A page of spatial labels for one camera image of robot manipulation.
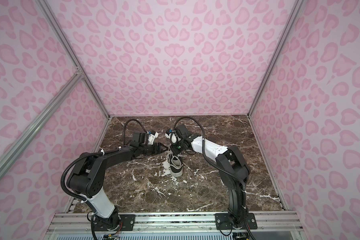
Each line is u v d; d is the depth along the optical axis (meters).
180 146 0.78
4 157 0.54
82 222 0.75
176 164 0.86
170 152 0.84
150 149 0.82
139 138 0.76
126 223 0.73
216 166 0.47
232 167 0.50
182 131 0.73
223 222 0.73
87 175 0.48
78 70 0.90
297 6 0.69
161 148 0.86
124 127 1.13
